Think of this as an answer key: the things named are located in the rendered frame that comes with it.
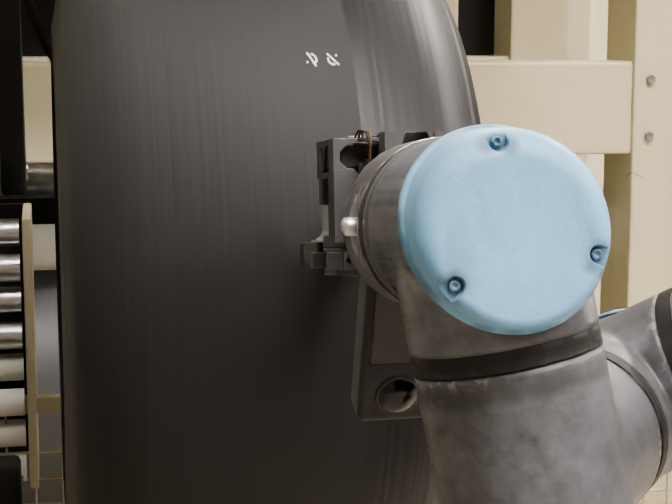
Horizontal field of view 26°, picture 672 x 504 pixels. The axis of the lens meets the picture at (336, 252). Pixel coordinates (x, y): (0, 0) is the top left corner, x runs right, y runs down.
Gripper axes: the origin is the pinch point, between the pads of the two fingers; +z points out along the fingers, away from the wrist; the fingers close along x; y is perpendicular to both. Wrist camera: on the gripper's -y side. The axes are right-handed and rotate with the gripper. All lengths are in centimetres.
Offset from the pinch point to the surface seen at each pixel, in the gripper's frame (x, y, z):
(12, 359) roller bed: 24, -12, 65
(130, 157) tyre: 14.2, 6.9, 3.2
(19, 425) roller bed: 23, -20, 66
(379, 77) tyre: -3.7, 12.3, 4.6
